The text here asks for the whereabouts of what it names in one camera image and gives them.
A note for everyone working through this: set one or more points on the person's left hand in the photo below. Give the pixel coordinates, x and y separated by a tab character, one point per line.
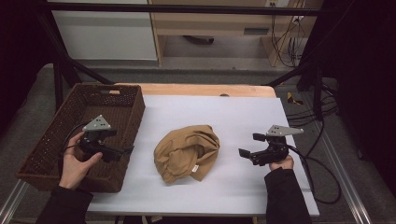
73	168

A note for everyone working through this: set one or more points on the person's right hand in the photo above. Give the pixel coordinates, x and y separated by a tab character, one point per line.
283	164

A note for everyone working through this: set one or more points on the black metal frame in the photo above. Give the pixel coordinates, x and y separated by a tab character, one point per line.
186	8

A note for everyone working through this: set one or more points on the dark object under desk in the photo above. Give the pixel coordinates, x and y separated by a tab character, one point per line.
199	39

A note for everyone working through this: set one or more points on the yellow and black tape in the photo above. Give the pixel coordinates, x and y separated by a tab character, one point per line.
292	99

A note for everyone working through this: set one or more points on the tan cloth garment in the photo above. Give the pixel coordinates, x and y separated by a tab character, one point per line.
186	146

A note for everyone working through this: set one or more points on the brown wicker basket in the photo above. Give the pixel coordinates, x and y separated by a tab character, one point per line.
102	105

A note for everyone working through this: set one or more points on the aluminium rail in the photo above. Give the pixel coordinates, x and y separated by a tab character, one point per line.
345	174
11	202

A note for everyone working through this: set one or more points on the wooden table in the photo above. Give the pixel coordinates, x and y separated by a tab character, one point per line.
202	90

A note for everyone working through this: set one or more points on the light wooden desk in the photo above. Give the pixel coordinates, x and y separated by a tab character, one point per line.
202	23

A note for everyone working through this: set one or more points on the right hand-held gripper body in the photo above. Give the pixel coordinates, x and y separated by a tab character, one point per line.
275	149

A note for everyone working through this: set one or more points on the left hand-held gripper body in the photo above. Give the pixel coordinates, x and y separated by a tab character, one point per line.
91	143

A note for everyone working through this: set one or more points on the white cabinet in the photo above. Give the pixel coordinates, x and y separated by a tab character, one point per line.
102	37

